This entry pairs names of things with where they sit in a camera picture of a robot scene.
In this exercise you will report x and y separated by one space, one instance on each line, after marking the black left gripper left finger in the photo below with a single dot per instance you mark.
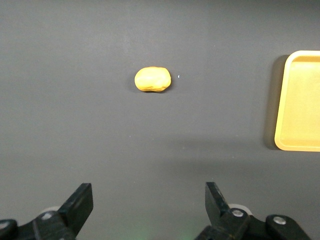
75 210

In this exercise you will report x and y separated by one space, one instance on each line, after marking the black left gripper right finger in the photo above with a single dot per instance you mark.
220 207

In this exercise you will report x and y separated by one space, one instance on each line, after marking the yellow potato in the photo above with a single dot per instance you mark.
153 79

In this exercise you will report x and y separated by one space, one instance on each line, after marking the yellow plastic tray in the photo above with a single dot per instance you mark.
300 105

